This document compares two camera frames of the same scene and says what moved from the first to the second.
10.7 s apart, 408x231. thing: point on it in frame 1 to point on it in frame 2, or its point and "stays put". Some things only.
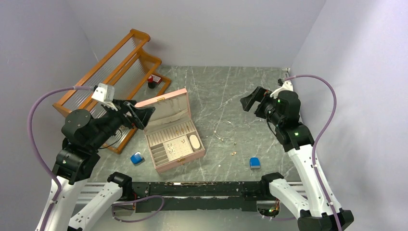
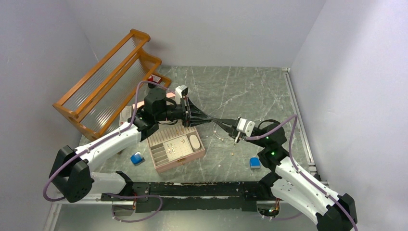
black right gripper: [261, 94] to [232, 130]
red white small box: [156, 79] stays put
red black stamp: [151, 83] stays put
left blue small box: [137, 158] stays put
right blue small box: [255, 162] stays put
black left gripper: [139, 117] to [191, 115]
